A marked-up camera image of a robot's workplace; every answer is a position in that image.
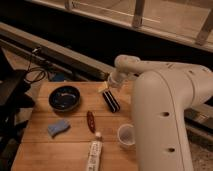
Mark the black equipment at left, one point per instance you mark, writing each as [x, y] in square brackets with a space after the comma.
[13, 97]

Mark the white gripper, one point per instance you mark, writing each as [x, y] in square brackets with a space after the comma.
[115, 80]

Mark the grey metal rail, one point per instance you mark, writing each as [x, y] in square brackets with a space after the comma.
[66, 55]

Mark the white toothpaste tube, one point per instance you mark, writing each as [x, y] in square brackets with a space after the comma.
[94, 154]

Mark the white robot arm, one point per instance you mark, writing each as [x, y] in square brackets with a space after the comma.
[160, 144]

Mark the dark blue bowl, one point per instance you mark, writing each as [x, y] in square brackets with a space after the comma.
[64, 98]

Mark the black white striped eraser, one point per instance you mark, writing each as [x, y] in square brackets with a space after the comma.
[111, 101]

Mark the blue sponge piece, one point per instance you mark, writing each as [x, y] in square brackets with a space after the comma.
[58, 127]

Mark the red chili pepper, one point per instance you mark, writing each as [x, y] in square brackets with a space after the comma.
[91, 121]

